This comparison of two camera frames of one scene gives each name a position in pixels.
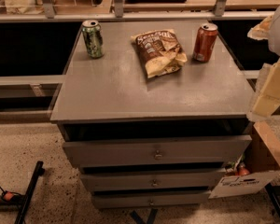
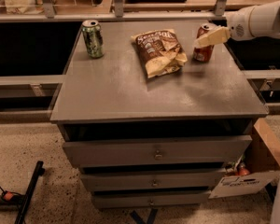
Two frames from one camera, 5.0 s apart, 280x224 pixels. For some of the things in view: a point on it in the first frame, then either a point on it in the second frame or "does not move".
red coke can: x=205 y=42 does not move
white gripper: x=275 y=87 to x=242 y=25
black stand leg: x=39 y=171 does not move
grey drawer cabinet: x=152 y=111 does not move
